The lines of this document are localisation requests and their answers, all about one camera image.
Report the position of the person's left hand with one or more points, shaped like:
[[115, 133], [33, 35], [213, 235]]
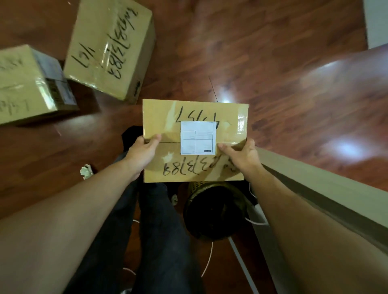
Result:
[[141, 154]]

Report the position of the person's right hand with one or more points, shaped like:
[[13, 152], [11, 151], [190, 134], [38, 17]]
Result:
[[245, 157]]

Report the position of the person's left thumb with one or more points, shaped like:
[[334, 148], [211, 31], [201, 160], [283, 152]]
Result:
[[154, 141]]

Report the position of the person's right thumb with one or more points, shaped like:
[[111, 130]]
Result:
[[226, 149]]

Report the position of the cardboard box with white label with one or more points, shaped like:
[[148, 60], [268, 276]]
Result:
[[169, 118]]

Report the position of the person's right forearm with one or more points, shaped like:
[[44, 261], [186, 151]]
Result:
[[312, 236]]

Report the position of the person's left forearm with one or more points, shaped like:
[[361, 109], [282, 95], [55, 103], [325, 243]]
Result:
[[60, 224]]

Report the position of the white shipping label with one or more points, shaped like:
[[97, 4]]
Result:
[[198, 137]]

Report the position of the black woven waste basket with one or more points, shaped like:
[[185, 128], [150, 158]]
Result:
[[212, 212]]

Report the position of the crumpled white paper scrap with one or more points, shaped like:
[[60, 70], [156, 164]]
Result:
[[86, 171]]

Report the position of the person's dark trousers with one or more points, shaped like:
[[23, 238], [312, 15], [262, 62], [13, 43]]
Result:
[[157, 236]]

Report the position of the large handwritten cardboard box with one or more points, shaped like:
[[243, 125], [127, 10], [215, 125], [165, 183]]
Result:
[[106, 45]]

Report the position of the beige table edge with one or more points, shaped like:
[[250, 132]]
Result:
[[330, 187]]

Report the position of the white table leg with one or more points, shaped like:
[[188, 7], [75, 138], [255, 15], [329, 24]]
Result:
[[242, 266]]

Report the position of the cardboard box with grey labels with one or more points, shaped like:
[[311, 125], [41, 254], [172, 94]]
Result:
[[27, 84]]

